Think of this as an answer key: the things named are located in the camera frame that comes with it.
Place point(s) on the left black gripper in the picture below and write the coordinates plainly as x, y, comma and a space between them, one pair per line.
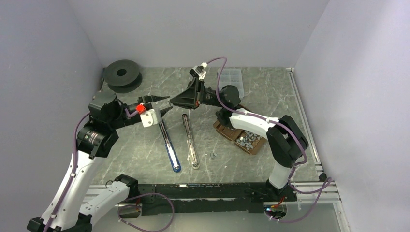
151, 98

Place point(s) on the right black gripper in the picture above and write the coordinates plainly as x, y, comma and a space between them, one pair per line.
192, 97

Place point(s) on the small grey staple strip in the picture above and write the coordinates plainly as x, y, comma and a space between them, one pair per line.
213, 155

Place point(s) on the black beige stapler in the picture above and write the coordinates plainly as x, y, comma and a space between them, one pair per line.
191, 147

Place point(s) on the blue stapler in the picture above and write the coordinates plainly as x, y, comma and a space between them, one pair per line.
174, 161

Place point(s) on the brown staple tray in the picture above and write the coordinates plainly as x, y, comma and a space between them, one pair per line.
247, 141

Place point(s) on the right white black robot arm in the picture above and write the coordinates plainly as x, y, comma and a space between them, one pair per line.
286, 141

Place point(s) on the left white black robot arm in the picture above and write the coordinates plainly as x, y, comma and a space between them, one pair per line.
92, 144

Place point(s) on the black filament spool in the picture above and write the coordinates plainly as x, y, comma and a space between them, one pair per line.
122, 76

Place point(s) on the clear plastic organizer box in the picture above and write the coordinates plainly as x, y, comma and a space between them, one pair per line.
231, 76

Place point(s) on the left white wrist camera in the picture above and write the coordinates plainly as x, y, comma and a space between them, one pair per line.
149, 117

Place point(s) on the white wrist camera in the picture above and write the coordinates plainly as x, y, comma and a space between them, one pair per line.
149, 117
198, 71

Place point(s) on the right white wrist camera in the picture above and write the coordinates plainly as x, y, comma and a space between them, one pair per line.
198, 71

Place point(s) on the aluminium frame rail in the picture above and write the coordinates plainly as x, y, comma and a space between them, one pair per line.
328, 195

